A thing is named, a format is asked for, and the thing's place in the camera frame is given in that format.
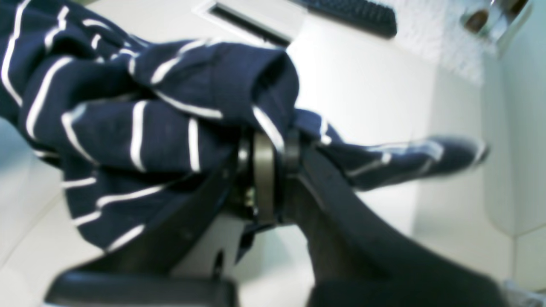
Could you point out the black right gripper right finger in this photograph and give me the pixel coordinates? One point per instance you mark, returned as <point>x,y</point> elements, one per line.
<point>358,259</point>

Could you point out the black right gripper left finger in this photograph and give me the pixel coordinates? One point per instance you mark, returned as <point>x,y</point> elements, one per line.
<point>184,260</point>

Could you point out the navy white striped t-shirt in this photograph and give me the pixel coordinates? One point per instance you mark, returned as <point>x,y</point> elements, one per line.
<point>134,125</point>

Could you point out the black keyboard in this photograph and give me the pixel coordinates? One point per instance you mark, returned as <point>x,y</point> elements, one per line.
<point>377,19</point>

